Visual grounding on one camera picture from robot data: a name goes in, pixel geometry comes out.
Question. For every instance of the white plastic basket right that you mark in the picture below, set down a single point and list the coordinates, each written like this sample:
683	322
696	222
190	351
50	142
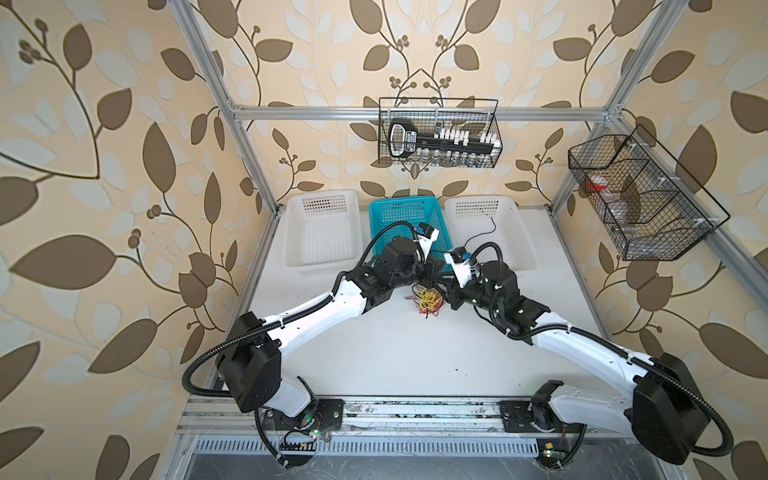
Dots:
472	221

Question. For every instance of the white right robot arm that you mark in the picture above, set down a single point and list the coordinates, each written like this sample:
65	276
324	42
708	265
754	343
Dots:
653	398

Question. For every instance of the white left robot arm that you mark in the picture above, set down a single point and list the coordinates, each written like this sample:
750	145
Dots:
247	366

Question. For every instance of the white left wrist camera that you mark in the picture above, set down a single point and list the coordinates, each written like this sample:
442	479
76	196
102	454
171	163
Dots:
426	236

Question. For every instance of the black tool in basket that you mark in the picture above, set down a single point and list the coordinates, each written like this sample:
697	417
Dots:
404	139

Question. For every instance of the red object in basket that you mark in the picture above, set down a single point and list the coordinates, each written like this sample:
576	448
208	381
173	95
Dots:
596	183

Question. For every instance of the white plastic basket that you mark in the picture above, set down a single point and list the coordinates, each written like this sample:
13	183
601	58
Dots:
323	232
472	221

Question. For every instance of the black wire basket wall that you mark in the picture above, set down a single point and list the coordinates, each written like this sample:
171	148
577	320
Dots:
657	207
474	114

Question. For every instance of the black wire basket right wall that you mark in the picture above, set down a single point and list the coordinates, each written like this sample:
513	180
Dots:
657	207

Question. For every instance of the white plastic basket left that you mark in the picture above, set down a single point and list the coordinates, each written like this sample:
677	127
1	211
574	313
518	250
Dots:
323	232

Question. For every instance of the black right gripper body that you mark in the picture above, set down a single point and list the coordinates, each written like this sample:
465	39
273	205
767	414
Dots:
472	294

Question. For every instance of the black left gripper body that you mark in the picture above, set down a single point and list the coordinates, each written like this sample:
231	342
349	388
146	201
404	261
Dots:
416	271

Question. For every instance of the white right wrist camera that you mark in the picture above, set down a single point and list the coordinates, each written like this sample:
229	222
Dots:
461	264

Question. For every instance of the metal base rail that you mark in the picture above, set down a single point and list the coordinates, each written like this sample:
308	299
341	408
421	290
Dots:
399	426

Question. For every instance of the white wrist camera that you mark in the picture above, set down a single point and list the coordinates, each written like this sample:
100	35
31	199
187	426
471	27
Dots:
426	236
461	264

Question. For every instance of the teal plastic basket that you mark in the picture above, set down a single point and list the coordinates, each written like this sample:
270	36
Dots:
414	210

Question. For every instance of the black wire basket back wall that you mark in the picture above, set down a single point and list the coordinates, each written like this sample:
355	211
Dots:
474	114

